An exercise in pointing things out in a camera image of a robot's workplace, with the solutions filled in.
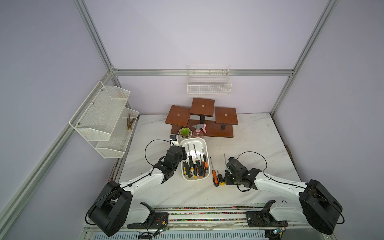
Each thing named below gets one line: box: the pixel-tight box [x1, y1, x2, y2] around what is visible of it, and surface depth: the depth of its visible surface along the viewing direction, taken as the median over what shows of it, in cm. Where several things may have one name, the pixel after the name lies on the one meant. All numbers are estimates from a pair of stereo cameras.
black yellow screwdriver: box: [183, 161, 193, 178], surface depth 88 cm
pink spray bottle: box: [192, 124, 207, 138], surface depth 97 cm
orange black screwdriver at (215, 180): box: [210, 156, 220, 187], surface depth 87 cm
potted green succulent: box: [178, 127, 193, 143], surface depth 100 cm
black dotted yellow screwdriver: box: [193, 144, 201, 177], surface depth 90 cm
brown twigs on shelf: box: [126, 113, 136, 130], surface depth 100 cm
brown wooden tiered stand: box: [165, 98, 238, 138], surface depth 100 cm
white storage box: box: [179, 137, 211, 182], surface depth 90 cm
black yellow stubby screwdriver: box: [216, 169, 226, 186], surface depth 87 cm
